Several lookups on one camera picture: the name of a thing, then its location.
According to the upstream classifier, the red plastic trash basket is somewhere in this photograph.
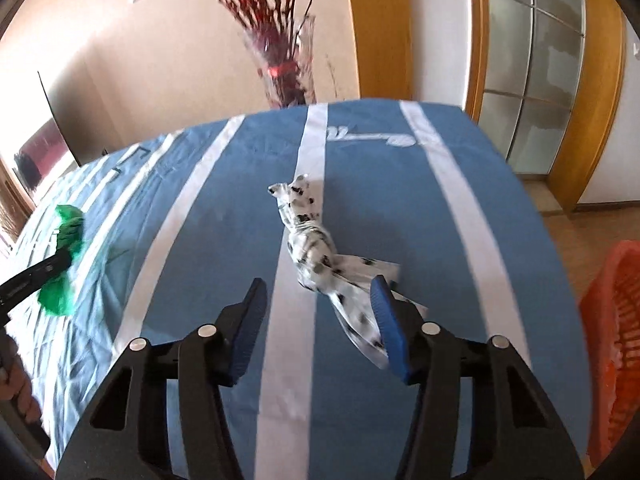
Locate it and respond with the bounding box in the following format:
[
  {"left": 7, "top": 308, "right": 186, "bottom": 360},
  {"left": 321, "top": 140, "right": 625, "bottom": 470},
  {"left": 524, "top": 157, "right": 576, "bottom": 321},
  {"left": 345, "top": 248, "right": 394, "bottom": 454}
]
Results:
[{"left": 579, "top": 240, "right": 640, "bottom": 467}]

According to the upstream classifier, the frosted glass sliding door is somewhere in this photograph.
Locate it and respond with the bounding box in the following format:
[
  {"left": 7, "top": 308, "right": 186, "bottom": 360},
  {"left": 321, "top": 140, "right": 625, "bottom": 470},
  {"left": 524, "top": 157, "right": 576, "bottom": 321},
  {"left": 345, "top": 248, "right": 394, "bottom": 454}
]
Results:
[{"left": 480, "top": 0, "right": 585, "bottom": 177}]

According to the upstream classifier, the glass vase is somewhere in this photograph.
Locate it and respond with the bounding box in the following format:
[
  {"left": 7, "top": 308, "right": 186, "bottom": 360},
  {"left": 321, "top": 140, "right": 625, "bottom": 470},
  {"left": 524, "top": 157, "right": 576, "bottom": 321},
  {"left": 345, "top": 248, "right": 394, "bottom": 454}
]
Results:
[{"left": 244, "top": 15, "right": 317, "bottom": 110}]

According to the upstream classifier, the green plastic bag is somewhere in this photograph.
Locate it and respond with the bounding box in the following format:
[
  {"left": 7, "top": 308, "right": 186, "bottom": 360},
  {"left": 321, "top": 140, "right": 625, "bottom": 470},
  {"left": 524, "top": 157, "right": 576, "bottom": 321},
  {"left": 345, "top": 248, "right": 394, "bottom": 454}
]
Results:
[{"left": 38, "top": 205, "right": 85, "bottom": 316}]

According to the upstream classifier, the white black spotted cloth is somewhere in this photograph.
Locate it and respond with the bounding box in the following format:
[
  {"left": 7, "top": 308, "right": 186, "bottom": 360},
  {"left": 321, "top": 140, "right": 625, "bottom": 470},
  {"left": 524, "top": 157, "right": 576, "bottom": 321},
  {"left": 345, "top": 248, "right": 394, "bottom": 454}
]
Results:
[{"left": 268, "top": 174, "right": 400, "bottom": 370}]

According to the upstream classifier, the blue white striped tablecloth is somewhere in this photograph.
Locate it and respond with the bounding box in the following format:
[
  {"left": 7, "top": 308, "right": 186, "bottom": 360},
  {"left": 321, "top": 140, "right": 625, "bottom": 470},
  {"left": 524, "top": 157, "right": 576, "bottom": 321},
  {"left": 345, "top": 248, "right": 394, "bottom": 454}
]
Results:
[{"left": 2, "top": 100, "right": 591, "bottom": 479}]

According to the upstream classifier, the person left hand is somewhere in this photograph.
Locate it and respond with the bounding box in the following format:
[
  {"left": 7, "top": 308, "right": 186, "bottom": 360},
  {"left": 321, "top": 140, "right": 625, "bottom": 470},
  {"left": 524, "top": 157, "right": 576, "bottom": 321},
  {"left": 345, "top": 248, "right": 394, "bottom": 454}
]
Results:
[{"left": 0, "top": 356, "right": 41, "bottom": 424}]

